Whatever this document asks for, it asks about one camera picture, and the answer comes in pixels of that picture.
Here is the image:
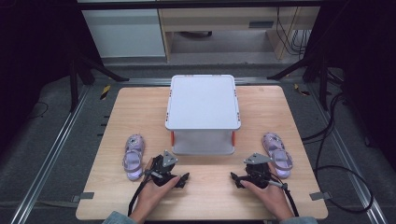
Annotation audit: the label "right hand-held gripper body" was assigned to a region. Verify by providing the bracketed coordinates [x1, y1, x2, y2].
[239, 152, 273, 189]

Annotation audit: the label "black hanging cables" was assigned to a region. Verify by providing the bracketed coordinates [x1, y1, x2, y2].
[275, 7, 313, 60]

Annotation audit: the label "thin black floor cable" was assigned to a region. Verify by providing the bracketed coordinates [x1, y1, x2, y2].
[27, 101, 50, 121]

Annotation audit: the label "black curtain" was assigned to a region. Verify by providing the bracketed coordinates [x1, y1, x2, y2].
[311, 0, 396, 164]
[0, 0, 105, 153]

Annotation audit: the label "hand-held gripper cable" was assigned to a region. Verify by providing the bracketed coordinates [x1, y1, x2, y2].
[127, 169, 163, 217]
[266, 176, 300, 217]

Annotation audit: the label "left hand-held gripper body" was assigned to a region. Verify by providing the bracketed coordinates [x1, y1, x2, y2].
[149, 149, 180, 188]

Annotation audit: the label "white rack with orange posts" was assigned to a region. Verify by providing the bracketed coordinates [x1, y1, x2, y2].
[164, 74, 242, 157]

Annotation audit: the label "grey table bracket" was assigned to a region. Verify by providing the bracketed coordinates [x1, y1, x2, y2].
[71, 191, 95, 203]
[309, 190, 332, 202]

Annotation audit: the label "right hand-held gripper cable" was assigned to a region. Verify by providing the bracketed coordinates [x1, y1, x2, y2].
[266, 176, 300, 217]

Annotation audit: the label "white cabinet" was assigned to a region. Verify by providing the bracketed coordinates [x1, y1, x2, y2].
[81, 8, 166, 59]

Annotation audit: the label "light wooden desk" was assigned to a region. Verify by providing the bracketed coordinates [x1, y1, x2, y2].
[158, 7, 321, 62]

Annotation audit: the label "person's left hand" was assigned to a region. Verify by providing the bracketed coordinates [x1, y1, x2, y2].
[132, 158, 182, 220]

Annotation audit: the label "metal floor rail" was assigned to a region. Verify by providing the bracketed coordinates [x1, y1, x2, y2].
[9, 85, 92, 224]
[306, 83, 389, 224]

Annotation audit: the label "yellow black tape strip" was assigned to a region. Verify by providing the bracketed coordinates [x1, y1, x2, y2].
[99, 84, 112, 101]
[293, 83, 312, 97]

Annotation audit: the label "black metal stand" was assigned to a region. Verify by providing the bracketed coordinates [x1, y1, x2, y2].
[67, 50, 131, 113]
[266, 46, 344, 112]

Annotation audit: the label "thick black floor cable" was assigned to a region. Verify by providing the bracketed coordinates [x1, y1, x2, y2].
[301, 92, 375, 215]

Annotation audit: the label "person's right hand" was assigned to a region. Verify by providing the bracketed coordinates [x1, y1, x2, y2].
[241, 163, 295, 221]

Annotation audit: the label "purple star sandal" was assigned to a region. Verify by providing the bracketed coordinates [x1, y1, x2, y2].
[121, 133, 146, 182]
[261, 132, 294, 180]

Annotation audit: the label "left hand-held gripper cable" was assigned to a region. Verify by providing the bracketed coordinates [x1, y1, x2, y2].
[127, 169, 163, 217]

